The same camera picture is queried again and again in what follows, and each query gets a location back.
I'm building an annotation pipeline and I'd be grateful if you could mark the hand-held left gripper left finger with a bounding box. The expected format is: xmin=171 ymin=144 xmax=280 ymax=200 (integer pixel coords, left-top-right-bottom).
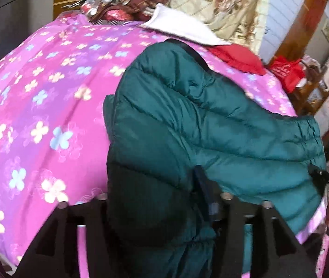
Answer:
xmin=14 ymin=193 xmax=117 ymax=278

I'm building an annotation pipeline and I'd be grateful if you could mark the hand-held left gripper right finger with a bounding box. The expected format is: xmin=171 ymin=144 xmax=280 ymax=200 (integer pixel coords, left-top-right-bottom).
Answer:
xmin=194 ymin=165 xmax=317 ymax=278

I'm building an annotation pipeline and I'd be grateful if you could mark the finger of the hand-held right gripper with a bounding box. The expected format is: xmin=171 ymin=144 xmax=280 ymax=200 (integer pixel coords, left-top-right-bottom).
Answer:
xmin=308 ymin=164 xmax=329 ymax=186

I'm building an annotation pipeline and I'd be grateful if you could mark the dark green down jacket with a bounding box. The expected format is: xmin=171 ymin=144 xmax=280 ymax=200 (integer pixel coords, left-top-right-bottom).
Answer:
xmin=103 ymin=39 xmax=327 ymax=278

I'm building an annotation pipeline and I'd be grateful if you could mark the red shopping bag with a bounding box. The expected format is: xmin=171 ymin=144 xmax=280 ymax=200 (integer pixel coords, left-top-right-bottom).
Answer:
xmin=269 ymin=56 xmax=306 ymax=94

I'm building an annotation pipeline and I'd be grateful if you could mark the pink floral bed sheet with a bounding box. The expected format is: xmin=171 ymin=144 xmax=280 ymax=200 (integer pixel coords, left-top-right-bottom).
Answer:
xmin=0 ymin=14 xmax=329 ymax=278

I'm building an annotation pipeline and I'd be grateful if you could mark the red ruffled cushion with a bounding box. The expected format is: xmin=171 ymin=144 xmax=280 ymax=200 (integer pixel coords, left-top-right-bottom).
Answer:
xmin=207 ymin=44 xmax=267 ymax=75

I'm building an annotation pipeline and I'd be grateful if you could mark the white pillow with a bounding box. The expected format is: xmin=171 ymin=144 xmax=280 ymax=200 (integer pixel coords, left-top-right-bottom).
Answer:
xmin=140 ymin=3 xmax=232 ymax=47

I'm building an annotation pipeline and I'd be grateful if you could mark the cream rose-print quilt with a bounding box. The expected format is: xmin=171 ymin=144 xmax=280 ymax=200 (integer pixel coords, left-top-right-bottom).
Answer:
xmin=169 ymin=0 xmax=272 ymax=56

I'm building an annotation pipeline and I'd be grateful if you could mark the shiny red packet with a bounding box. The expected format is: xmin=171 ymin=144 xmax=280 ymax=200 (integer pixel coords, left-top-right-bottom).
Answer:
xmin=103 ymin=8 xmax=131 ymax=21

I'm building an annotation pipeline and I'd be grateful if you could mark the clear plastic bag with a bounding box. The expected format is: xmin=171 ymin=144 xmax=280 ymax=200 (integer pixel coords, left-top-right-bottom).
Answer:
xmin=80 ymin=0 xmax=103 ymax=17

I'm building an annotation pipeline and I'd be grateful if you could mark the grey refrigerator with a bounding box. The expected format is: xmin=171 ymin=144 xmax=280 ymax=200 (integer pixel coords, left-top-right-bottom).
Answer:
xmin=0 ymin=0 xmax=87 ymax=77

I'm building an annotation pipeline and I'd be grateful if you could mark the brown wooden door frame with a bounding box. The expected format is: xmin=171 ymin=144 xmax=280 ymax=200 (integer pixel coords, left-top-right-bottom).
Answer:
xmin=280 ymin=0 xmax=329 ymax=62

